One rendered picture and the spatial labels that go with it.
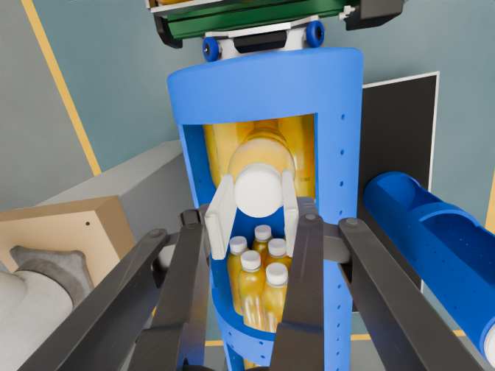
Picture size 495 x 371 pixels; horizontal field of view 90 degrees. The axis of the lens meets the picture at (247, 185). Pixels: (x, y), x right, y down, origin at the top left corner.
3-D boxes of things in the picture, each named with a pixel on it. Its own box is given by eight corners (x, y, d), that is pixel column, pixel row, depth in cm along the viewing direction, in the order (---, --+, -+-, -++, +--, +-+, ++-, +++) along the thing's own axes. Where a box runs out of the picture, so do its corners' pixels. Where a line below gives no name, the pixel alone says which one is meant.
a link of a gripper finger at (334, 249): (301, 241, 12) (369, 238, 11) (294, 196, 16) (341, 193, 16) (302, 266, 12) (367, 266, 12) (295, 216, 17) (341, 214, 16)
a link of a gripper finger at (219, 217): (225, 260, 14) (212, 260, 15) (237, 206, 21) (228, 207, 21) (216, 215, 13) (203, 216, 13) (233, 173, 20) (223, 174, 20)
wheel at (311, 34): (305, 48, 47) (314, 46, 45) (303, 20, 45) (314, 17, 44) (317, 48, 50) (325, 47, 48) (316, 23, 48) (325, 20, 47)
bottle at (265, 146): (276, 117, 36) (281, 131, 18) (295, 160, 38) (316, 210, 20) (233, 138, 38) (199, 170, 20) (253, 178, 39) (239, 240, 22)
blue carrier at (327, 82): (246, 358, 84) (230, 483, 57) (199, 80, 53) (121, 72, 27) (334, 363, 79) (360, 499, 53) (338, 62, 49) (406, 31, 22)
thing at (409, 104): (336, 297, 189) (342, 314, 175) (321, 91, 138) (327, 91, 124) (410, 293, 181) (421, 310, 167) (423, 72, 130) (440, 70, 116)
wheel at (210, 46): (212, 60, 48) (221, 59, 49) (208, 34, 46) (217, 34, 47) (202, 64, 51) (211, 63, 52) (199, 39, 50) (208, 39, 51)
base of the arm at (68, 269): (45, 308, 68) (26, 327, 63) (12, 244, 59) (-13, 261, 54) (107, 315, 67) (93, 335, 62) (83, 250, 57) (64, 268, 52)
